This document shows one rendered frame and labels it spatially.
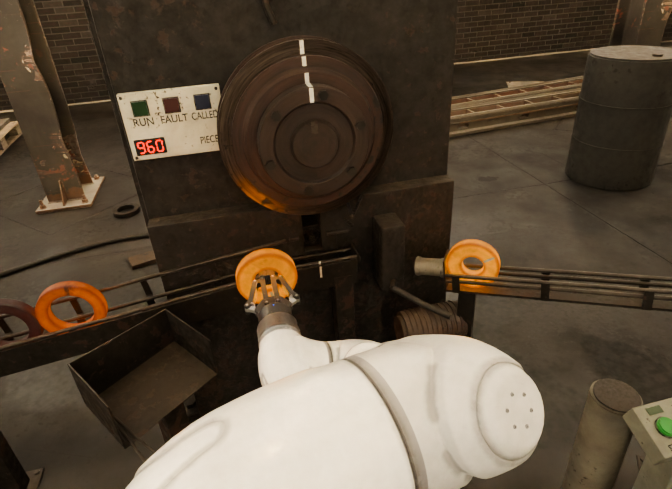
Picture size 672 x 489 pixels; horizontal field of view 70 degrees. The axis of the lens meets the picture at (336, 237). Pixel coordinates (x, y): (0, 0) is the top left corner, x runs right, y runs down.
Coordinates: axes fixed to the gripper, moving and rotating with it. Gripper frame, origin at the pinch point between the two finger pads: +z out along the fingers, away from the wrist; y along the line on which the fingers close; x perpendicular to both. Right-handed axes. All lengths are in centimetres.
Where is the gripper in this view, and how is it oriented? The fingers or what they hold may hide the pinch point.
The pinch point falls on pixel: (265, 271)
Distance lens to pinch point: 122.2
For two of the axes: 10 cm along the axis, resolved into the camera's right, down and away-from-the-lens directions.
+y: 9.7, -1.7, 1.8
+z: -2.4, -5.2, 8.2
